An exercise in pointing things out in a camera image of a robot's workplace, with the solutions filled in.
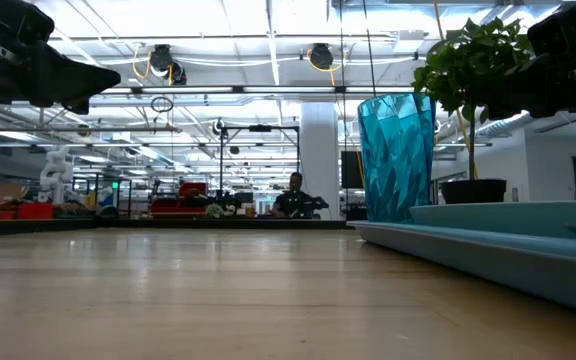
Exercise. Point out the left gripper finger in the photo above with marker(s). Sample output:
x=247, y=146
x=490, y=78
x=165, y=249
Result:
x=79, y=106
x=68, y=77

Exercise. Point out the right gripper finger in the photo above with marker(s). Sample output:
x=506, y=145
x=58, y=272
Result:
x=518, y=90
x=505, y=112

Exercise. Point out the teal faceted cup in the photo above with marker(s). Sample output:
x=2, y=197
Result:
x=395, y=160

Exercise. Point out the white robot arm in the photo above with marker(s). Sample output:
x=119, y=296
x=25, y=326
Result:
x=57, y=172

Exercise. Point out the blue plastic tray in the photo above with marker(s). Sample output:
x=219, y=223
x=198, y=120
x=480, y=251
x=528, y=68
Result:
x=493, y=255

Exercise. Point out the green leafy plant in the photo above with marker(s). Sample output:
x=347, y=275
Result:
x=473, y=60

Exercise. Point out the black plant pot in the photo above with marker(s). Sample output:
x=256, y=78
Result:
x=473, y=191

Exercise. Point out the cardboard box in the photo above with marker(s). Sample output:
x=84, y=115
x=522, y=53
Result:
x=12, y=191

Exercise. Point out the red tool cart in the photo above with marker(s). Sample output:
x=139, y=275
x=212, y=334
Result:
x=188, y=200

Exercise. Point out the black monitor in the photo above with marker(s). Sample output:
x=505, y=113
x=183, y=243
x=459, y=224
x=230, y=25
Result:
x=352, y=170

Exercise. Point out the white building column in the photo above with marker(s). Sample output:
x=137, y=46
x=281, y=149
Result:
x=320, y=150

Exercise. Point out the black robot equipment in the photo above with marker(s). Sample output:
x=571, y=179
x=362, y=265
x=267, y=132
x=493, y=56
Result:
x=320, y=203

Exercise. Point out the person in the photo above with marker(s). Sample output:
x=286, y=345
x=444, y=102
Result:
x=290, y=200

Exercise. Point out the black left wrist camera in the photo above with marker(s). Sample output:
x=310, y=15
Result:
x=13, y=20

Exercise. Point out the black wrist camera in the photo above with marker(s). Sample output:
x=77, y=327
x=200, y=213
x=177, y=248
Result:
x=568, y=22
x=13, y=20

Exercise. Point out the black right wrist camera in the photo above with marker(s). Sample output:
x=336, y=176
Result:
x=568, y=22

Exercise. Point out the black shelf frame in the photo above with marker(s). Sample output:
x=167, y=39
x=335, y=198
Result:
x=118, y=192

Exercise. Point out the black table edge rail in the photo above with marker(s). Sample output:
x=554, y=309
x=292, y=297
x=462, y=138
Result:
x=118, y=227

